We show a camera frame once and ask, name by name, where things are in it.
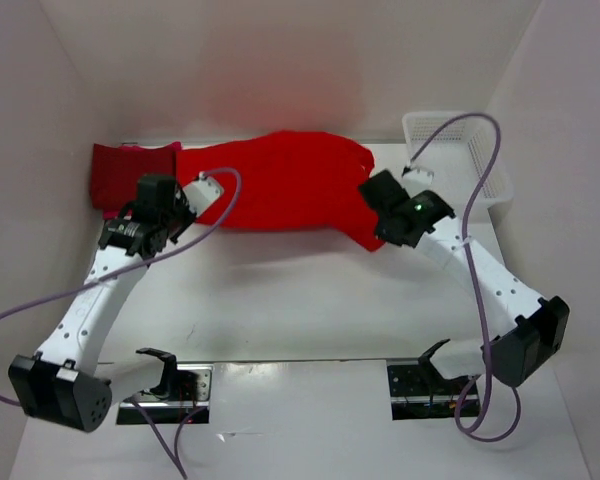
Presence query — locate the white plastic laundry basket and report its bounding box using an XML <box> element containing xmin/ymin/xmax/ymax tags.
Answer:
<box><xmin>402</xmin><ymin>111</ymin><xmax>496</xmax><ymax>210</ymax></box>

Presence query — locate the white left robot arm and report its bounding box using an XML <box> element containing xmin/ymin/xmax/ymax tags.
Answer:
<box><xmin>8</xmin><ymin>174</ymin><xmax>196</xmax><ymax>432</ymax></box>

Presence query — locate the pink red t shirt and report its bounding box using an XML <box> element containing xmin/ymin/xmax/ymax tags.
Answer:
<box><xmin>119</xmin><ymin>142</ymin><xmax>183</xmax><ymax>152</ymax></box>

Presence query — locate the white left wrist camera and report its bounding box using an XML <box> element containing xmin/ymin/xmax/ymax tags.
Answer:
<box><xmin>182</xmin><ymin>174</ymin><xmax>224</xmax><ymax>217</ymax></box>

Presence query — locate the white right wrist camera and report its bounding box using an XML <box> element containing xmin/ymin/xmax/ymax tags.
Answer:
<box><xmin>402</xmin><ymin>165</ymin><xmax>434</xmax><ymax>187</ymax></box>

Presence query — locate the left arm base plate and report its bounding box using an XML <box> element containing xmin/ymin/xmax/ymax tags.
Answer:
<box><xmin>132</xmin><ymin>363</ymin><xmax>213</xmax><ymax>425</ymax></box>

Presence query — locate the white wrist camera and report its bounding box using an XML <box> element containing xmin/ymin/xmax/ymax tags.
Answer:
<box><xmin>402</xmin><ymin>165</ymin><xmax>434</xmax><ymax>187</ymax></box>
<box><xmin>182</xmin><ymin>174</ymin><xmax>224</xmax><ymax>217</ymax></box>

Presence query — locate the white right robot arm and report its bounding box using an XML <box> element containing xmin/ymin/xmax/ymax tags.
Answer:
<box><xmin>359</xmin><ymin>170</ymin><xmax>570</xmax><ymax>393</ymax></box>

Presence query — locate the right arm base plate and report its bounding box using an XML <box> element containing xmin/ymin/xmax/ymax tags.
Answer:
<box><xmin>386</xmin><ymin>359</ymin><xmax>469</xmax><ymax>420</ymax></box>

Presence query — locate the bright red t shirt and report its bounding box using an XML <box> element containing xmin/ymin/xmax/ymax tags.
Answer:
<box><xmin>176</xmin><ymin>131</ymin><xmax>384</xmax><ymax>252</ymax></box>

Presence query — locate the dark red t shirt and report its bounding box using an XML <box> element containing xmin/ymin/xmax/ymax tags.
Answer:
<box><xmin>89</xmin><ymin>142</ymin><xmax>182</xmax><ymax>220</ymax></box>

